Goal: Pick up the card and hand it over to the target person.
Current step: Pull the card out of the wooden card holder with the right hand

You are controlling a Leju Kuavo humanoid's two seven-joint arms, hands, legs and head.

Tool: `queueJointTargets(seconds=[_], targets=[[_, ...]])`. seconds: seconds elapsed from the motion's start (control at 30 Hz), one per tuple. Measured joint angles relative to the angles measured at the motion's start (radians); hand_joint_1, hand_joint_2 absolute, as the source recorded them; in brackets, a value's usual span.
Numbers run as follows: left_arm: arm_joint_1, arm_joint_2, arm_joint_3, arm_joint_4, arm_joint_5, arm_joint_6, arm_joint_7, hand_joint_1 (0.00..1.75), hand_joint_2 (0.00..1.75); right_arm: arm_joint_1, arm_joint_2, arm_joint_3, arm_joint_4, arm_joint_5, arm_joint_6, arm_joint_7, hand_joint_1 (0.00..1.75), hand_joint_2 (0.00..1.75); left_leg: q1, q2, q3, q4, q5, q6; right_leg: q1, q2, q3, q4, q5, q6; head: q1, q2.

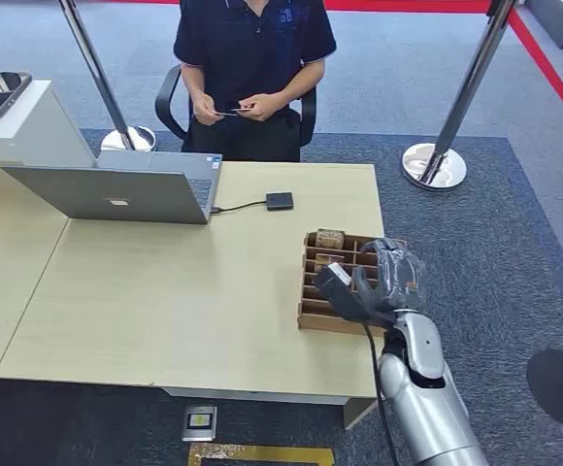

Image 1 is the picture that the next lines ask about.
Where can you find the person's left hand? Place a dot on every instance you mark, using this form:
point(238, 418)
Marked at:
point(262, 108)

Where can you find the person's right hand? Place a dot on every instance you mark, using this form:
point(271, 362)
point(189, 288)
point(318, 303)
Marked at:
point(204, 110)

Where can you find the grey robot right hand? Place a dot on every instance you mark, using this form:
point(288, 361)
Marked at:
point(398, 283)

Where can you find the thin dark card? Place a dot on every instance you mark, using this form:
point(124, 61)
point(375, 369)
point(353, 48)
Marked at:
point(230, 111)

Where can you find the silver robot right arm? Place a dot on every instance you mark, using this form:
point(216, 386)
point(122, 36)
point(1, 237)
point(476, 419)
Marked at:
point(422, 399)

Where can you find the person's right forearm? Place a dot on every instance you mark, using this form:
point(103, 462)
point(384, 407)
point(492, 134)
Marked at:
point(193, 80)

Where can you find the person's left forearm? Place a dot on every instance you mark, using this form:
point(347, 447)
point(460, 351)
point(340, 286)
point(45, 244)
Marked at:
point(301, 80)

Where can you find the person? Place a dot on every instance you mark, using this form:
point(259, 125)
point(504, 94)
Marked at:
point(252, 45)

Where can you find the black card reader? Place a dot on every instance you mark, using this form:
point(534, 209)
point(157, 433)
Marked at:
point(279, 201)

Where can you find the brown wooden card holder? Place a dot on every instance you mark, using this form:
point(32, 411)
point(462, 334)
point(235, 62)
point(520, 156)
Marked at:
point(320, 310)

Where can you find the black office chair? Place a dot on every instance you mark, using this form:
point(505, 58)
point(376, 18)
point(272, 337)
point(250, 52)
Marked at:
point(164, 103)

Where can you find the dark blue floor rug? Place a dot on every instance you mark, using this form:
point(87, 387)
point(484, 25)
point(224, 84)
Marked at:
point(480, 257)

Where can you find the grey laptop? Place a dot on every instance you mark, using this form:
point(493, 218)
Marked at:
point(116, 196)

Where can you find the white cabinet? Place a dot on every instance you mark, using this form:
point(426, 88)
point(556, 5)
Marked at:
point(34, 132)

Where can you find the black round base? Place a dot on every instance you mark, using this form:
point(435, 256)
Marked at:
point(553, 386)

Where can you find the yellow floor tape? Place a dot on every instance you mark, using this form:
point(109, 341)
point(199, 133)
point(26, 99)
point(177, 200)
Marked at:
point(262, 453)

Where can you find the red barrier belt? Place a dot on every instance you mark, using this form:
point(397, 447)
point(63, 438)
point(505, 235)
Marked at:
point(553, 77)

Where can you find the silver floor socket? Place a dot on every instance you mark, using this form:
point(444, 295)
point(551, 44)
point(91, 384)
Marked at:
point(199, 422)

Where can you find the dark grey display platform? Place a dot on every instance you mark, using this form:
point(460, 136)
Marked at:
point(553, 22)

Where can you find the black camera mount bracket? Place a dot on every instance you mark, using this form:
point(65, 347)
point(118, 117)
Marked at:
point(342, 301)

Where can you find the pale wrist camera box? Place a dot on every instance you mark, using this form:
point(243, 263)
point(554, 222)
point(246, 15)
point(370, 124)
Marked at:
point(340, 274)

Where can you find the chrome stanchion post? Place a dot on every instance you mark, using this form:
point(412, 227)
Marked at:
point(97, 71)
point(465, 90)

